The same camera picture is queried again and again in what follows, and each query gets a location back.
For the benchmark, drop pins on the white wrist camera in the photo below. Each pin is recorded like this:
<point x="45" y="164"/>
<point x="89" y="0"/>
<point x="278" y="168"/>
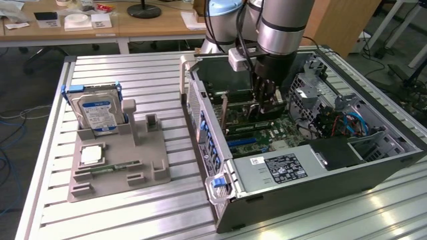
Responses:
<point x="238" y="61"/>

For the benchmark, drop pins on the blue expansion slot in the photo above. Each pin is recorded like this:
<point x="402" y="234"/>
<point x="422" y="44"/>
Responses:
<point x="242" y="142"/>

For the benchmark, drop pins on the silver CPU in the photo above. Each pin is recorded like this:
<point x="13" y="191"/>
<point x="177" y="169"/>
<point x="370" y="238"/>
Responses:
<point x="91" y="155"/>

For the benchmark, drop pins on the green motherboard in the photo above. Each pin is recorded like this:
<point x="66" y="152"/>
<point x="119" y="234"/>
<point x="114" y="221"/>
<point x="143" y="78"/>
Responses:
<point x="281" y="127"/>

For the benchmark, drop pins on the wooden desk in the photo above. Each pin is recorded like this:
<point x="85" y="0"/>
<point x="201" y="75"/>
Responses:
<point x="41" y="32"/>

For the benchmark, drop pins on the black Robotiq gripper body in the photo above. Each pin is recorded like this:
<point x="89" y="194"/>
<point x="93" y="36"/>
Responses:
<point x="275" y="67"/>

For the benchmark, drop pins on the grey power supply unit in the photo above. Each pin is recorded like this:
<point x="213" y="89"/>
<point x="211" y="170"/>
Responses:
<point x="287" y="167"/>

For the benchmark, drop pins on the black round lamp base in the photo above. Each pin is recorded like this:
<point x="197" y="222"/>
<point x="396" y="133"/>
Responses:
<point x="143" y="11"/>

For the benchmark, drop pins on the plain white box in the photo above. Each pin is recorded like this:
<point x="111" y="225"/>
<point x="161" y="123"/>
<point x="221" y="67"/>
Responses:
<point x="101" y="21"/>

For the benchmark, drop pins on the open black PC case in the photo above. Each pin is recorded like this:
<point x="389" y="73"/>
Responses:
<point x="301" y="200"/>

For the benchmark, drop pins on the red packet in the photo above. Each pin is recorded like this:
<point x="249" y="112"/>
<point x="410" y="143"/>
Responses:
<point x="103" y="7"/>

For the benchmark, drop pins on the black plastic shroud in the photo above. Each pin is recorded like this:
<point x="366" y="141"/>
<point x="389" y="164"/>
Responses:
<point x="334" y="152"/>

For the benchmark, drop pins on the grey parts rack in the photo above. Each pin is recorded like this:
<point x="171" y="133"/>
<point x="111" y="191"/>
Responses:
<point x="117" y="150"/>

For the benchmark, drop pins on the graphics card with metal bracket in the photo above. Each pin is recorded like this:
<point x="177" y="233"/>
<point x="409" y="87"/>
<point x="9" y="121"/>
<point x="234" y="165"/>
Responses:
<point x="271" y="113"/>

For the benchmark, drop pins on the wooden cabinet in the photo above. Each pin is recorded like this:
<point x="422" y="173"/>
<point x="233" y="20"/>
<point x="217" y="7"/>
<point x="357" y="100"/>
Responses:
<point x="344" y="22"/>

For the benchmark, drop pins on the black RAM stick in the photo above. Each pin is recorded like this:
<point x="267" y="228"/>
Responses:
<point x="250" y="128"/>

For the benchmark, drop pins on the green RAM stick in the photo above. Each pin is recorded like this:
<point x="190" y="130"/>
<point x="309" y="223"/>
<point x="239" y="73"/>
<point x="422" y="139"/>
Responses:
<point x="114" y="168"/>

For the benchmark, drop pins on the white box with black top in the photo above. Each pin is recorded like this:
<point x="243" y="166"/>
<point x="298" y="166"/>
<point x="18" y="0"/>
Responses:
<point x="49" y="23"/>

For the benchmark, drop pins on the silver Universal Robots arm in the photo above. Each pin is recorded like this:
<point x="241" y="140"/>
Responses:
<point x="283" y="25"/>

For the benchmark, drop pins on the silver metal disk bay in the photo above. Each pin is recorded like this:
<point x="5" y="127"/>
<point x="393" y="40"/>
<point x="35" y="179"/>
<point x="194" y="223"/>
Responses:
<point x="307" y="97"/>

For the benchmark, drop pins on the white paper label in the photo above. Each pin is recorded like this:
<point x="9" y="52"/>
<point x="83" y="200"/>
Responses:
<point x="17" y="25"/>

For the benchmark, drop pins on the hard disk with blue caddy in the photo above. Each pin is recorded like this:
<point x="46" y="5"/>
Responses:
<point x="94" y="110"/>

